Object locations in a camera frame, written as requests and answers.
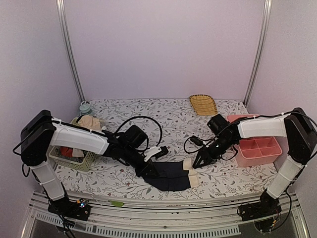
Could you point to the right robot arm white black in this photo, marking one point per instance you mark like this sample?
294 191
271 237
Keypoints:
294 131

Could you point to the beige garment in basket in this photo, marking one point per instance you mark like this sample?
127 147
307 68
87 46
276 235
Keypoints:
90 122

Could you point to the red garment in basket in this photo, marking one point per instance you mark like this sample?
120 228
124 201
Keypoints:
66 151

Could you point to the aluminium front rail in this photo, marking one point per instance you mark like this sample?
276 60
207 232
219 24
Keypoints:
203 218

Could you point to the floral tablecloth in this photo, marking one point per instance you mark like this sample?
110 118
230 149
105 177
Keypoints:
168 122

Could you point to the green tape piece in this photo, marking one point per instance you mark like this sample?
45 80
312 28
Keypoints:
116 203

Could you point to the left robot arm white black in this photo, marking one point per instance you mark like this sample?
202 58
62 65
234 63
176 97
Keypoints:
44 132

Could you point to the right aluminium frame post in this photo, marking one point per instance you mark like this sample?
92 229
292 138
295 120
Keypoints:
259 52

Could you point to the navy underwear with cream waistband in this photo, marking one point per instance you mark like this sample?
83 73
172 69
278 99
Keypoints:
173 176

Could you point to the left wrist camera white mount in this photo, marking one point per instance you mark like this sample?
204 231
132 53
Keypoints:
156 152

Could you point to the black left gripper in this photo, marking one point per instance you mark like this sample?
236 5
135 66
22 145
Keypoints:
144 172

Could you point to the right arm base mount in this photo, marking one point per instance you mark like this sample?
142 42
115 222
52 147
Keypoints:
261 209

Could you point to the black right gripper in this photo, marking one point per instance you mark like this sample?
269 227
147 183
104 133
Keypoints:
205 155

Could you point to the cream perforated laundry basket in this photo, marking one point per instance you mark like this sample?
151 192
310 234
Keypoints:
81 160

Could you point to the pink divided organizer box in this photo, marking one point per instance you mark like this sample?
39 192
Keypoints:
255 151

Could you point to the yellow woven bamboo tray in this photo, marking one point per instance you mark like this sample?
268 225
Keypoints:
203 105

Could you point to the mint lidded glass jar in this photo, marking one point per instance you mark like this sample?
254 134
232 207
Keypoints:
85 108

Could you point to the aluminium frame post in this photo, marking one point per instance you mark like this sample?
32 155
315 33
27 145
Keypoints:
60 4
259 52

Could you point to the left aluminium frame post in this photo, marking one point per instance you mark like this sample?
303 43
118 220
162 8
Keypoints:
60 4

